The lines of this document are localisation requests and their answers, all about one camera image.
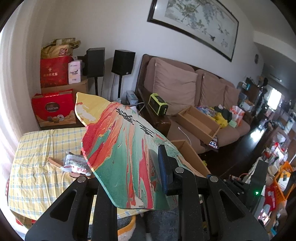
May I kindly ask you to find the painted folding paper fan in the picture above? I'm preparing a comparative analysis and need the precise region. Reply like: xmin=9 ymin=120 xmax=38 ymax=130
xmin=75 ymin=92 xmax=191 ymax=210

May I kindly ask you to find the grey white snack bag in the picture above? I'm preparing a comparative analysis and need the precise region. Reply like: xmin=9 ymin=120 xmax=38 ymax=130
xmin=60 ymin=152 xmax=92 ymax=176

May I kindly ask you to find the wooden folding fan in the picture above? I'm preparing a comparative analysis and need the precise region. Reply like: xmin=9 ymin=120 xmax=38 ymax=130
xmin=47 ymin=157 xmax=64 ymax=168

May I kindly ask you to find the large open cardboard box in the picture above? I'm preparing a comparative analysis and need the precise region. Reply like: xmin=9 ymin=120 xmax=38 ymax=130
xmin=171 ymin=140 xmax=211 ymax=178

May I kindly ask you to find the shallow cardboard tray on sofa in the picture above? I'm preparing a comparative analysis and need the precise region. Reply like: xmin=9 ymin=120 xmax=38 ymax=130
xmin=176 ymin=106 xmax=220 ymax=145

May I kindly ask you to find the yellow plastic bag on sofa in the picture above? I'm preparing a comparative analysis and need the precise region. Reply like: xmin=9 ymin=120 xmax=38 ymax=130
xmin=214 ymin=113 xmax=228 ymax=128

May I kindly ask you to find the brown sofa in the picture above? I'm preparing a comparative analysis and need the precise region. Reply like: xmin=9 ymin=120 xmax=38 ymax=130
xmin=136 ymin=54 xmax=250 ymax=154

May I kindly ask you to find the yellow checkered tablecloth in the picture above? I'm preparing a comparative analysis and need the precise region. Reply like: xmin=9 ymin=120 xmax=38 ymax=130
xmin=7 ymin=126 xmax=149 ymax=224

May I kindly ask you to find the brown sofa cushion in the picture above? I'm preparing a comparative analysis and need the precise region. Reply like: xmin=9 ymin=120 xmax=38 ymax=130
xmin=152 ymin=58 xmax=198 ymax=116

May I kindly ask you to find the red gift box lower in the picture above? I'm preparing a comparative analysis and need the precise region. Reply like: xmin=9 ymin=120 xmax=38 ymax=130
xmin=31 ymin=89 xmax=76 ymax=128

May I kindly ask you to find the black speaker right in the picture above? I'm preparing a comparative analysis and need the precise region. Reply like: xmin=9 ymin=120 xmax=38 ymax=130
xmin=111 ymin=50 xmax=135 ymax=76

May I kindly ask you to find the black speaker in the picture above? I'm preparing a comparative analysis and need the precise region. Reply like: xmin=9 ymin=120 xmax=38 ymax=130
xmin=86 ymin=48 xmax=105 ymax=77
xmin=111 ymin=50 xmax=135 ymax=76

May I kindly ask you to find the black speaker left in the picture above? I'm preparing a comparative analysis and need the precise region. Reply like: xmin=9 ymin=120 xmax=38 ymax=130
xmin=86 ymin=48 xmax=105 ymax=77

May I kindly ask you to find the pink small box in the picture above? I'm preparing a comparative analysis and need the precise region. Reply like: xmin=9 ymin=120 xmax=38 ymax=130
xmin=68 ymin=60 xmax=82 ymax=84

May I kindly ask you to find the framed ink painting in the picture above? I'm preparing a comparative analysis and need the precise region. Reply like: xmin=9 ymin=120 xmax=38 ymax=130
xmin=147 ymin=0 xmax=239 ymax=61

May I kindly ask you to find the red gift bag upper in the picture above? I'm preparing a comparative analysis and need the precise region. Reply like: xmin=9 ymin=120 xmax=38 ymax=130
xmin=40 ymin=56 xmax=73 ymax=88

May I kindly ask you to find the gold paper bag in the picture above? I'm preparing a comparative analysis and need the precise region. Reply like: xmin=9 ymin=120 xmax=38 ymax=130
xmin=41 ymin=38 xmax=81 ymax=59

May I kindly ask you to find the white charging cable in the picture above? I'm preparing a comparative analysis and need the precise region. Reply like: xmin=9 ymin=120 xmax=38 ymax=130
xmin=177 ymin=126 xmax=193 ymax=147

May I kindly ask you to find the brown cardboard box by wall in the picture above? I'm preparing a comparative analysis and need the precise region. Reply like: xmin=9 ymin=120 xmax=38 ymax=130
xmin=41 ymin=78 xmax=88 ymax=95

